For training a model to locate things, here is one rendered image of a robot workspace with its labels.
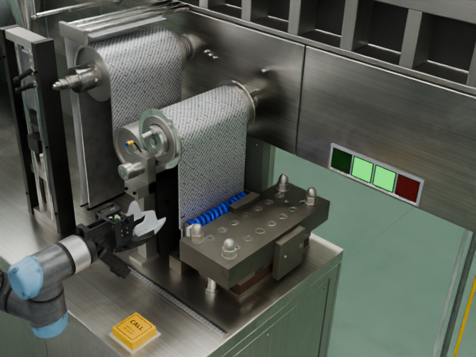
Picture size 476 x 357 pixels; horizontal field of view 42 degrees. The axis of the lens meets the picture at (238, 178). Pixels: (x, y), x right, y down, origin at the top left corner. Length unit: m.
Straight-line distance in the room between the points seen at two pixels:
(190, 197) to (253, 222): 0.17
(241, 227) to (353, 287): 1.54
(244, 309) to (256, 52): 0.65
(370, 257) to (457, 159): 1.87
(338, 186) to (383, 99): 2.35
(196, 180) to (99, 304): 0.37
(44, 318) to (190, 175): 0.46
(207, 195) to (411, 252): 1.91
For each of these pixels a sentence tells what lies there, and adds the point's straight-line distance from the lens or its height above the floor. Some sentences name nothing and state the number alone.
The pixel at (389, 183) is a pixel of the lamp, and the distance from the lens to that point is 1.48.
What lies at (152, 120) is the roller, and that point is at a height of 1.29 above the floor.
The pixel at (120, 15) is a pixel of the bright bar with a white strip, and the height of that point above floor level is 1.46.
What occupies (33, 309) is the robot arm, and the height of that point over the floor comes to 1.04.
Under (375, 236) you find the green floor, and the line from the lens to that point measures 3.37.
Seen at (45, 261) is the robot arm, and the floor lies 1.14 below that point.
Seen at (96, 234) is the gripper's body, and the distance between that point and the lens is 1.32.
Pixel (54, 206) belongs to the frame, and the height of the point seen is 0.99.
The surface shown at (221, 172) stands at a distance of 1.56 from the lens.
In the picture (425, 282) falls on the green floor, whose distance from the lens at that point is 3.14.
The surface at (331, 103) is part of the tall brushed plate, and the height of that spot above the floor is 1.32.
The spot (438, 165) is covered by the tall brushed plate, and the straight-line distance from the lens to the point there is 1.41.
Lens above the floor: 1.91
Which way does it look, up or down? 31 degrees down
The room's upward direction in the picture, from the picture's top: 2 degrees clockwise
